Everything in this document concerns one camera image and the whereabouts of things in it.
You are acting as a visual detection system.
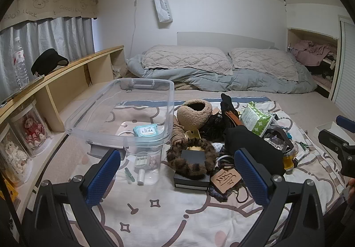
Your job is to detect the yellow gold item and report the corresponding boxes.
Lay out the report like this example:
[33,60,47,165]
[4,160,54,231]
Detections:
[185,129,202,150]

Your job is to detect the clear plastic storage bin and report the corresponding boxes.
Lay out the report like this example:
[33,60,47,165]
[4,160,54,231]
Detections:
[64,78,175,185]

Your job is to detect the orange strap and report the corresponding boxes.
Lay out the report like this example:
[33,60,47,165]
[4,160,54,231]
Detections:
[225,110,245,127]

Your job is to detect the small white container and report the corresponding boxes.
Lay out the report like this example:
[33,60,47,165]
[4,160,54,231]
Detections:
[134,156,149,172]

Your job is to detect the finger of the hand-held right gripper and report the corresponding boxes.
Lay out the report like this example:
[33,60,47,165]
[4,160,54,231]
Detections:
[318,129,355,156]
[335,115,355,129]

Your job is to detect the black cord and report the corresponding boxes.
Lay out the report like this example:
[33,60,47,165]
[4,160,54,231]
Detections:
[234,184,251,204]

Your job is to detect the black visor cap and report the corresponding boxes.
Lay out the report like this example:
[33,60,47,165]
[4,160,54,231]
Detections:
[30,48,69,76]

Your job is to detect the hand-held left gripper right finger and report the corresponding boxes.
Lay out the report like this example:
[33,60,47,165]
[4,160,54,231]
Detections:
[234,148,325,247]

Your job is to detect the white wall cable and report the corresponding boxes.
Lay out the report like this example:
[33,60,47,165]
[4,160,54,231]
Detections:
[130,0,139,56]

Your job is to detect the clear water bottle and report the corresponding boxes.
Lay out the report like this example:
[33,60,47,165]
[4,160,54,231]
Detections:
[12,37,30,89]

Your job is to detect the person's right forearm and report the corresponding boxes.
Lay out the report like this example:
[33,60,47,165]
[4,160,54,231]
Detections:
[342,199,355,239]

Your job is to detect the white doll in clear case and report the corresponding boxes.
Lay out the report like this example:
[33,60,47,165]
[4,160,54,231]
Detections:
[0,125,34,188]

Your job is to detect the red doll in clear case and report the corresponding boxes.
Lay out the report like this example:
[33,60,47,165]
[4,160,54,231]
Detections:
[10,103,52,157]

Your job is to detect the thin white cable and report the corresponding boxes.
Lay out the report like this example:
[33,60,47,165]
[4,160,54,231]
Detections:
[116,130,136,139]

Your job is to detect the black feathery item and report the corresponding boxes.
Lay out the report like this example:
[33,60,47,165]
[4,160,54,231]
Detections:
[200,115,226,142]

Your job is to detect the wooden shelf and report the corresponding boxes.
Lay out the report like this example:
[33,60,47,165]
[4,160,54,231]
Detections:
[0,45,125,209]

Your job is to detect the purple knit item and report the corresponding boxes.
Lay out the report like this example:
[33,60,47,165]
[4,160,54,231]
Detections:
[208,187,231,203]

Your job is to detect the brown belt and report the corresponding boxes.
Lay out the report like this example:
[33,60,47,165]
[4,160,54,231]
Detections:
[273,129,296,153]

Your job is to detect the beige printed valance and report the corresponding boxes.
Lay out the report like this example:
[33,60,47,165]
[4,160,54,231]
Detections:
[0,0,99,31]

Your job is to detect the white louvered door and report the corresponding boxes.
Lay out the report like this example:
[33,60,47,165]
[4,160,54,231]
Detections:
[331,15,355,113]

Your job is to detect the beige fuzzy hat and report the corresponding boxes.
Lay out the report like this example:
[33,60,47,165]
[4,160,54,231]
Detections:
[177,99,213,131]

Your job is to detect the pink packet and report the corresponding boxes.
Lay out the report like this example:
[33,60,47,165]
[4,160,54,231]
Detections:
[148,153,161,171]

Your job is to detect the amber glass cup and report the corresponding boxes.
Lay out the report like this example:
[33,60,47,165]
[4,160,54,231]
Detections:
[283,153,296,174]

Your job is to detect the white box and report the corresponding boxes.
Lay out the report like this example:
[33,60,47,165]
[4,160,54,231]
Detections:
[313,122,350,150]

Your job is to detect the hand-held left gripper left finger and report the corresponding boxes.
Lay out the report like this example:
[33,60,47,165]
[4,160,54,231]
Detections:
[30,148,122,247]

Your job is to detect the white hanging bag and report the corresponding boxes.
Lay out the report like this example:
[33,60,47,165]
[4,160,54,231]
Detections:
[154,0,173,23]

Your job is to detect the pink clothes pile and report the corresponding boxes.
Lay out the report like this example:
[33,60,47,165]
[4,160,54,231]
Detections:
[288,40,337,67]

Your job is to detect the grey duvet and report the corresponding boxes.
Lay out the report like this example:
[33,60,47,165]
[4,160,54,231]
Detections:
[126,54,318,94]

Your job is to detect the silver foil item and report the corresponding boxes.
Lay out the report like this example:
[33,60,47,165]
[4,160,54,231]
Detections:
[263,137,283,150]

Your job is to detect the teal wipes pack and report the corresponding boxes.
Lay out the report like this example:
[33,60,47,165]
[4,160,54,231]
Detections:
[133,124,159,138]

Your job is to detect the tan leather tag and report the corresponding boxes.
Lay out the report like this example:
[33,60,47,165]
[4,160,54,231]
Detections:
[210,167,242,190]

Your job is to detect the black sock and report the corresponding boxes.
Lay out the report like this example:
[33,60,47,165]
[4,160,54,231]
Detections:
[220,93,239,125]

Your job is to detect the black cloth bag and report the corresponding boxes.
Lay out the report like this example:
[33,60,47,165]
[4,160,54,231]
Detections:
[223,125,286,177]

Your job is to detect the tan knit scarf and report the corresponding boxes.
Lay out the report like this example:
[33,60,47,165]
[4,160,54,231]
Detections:
[170,122,186,150]

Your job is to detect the beige quilted pillow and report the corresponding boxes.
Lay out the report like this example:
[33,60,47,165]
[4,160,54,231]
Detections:
[228,48,300,81]
[141,45,233,76]

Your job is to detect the green white wipes pack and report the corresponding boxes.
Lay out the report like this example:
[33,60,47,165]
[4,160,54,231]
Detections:
[240,101,275,138]

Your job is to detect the brown fur scrunchie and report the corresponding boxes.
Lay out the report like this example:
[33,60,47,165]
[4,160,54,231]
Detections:
[166,137,217,180]

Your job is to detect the black box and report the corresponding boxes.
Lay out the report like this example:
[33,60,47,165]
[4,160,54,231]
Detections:
[173,150,211,191]

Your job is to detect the grey curtain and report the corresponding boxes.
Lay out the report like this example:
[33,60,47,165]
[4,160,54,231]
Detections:
[0,16,95,89]

